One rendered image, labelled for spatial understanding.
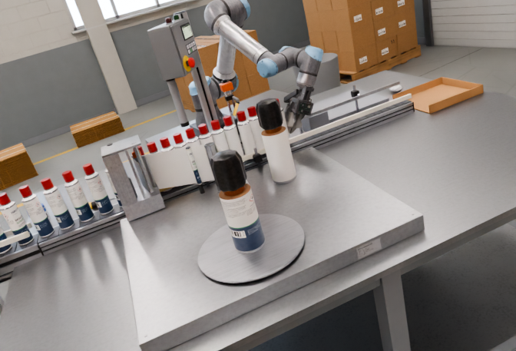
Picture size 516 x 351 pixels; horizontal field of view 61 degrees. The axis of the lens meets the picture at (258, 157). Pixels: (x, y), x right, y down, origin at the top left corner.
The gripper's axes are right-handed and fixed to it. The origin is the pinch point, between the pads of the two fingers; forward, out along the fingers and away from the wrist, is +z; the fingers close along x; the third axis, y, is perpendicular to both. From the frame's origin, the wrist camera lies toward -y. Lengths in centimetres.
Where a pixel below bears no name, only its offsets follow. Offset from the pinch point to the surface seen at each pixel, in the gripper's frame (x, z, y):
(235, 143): -24.0, 8.9, 3.5
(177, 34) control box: -54, -26, -1
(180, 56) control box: -52, -19, 1
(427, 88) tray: 75, -32, -12
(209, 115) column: -32.6, 2.5, -11.7
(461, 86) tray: 83, -37, 1
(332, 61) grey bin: 134, -38, -210
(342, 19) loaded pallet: 187, -90, -308
